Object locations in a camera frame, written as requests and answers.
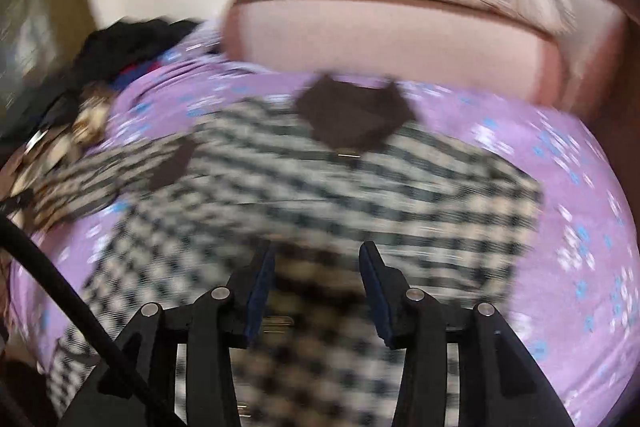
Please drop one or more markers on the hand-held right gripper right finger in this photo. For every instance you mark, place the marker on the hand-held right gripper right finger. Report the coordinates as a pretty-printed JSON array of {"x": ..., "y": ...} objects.
[{"x": 375, "y": 297}]

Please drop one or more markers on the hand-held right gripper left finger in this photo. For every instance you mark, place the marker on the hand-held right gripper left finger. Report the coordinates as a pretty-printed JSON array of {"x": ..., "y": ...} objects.
[{"x": 260, "y": 302}]

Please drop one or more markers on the black and cream checked coat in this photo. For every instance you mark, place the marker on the black and cream checked coat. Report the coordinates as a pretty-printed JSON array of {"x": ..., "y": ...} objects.
[{"x": 300, "y": 187}]

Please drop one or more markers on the purple floral bedsheet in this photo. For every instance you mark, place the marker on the purple floral bedsheet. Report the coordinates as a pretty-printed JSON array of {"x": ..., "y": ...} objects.
[{"x": 550, "y": 207}]

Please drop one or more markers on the pink bed headboard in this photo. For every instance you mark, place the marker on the pink bed headboard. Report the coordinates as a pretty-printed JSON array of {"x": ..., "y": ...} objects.
[{"x": 375, "y": 42}]

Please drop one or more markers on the wooden door with glass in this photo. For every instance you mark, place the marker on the wooden door with glass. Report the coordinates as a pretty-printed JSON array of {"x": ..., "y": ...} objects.
[{"x": 30, "y": 32}]

